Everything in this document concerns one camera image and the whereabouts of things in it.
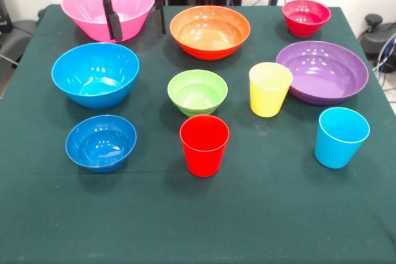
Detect large pink bowl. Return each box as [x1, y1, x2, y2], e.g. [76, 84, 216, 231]
[61, 0, 155, 43]

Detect dark green tablecloth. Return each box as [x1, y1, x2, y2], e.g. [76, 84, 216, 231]
[0, 4, 396, 264]

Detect orange bowl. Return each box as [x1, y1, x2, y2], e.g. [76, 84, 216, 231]
[169, 5, 251, 61]

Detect red cup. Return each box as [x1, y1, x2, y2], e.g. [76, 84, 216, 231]
[179, 114, 230, 178]

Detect small crimson bowl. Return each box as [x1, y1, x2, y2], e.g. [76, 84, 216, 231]
[282, 0, 332, 38]

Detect light blue cup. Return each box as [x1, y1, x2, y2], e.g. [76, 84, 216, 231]
[314, 107, 371, 169]

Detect yellow cup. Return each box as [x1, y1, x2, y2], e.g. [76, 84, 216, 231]
[249, 62, 294, 118]

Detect purple bowl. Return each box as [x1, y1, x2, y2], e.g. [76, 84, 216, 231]
[275, 40, 369, 106]

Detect large light blue bowl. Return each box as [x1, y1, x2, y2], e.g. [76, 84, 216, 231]
[51, 42, 140, 111]

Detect small dark blue bowl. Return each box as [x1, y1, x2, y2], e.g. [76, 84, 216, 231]
[65, 114, 137, 174]

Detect green bowl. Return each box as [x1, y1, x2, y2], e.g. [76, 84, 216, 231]
[167, 69, 229, 118]

